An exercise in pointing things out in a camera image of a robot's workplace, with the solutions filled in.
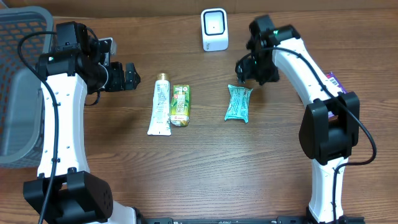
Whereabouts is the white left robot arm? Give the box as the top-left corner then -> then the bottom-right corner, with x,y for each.
23,22 -> 144,224

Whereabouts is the white tube gold cap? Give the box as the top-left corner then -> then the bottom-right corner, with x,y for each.
147,73 -> 171,136

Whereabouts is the white barcode scanner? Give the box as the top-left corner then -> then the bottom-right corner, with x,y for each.
200,8 -> 229,52

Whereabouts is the teal wipes packet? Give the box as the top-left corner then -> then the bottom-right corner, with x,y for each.
224,85 -> 252,123

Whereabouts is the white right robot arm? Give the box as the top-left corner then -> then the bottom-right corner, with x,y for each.
235,15 -> 364,223

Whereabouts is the red purple floral liner pack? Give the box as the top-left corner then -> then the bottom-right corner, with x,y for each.
325,71 -> 348,119

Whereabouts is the dark grey plastic basket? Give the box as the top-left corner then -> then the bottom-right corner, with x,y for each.
1,6 -> 53,169

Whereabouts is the green yellow drink carton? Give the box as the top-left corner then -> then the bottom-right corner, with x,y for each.
170,85 -> 191,127

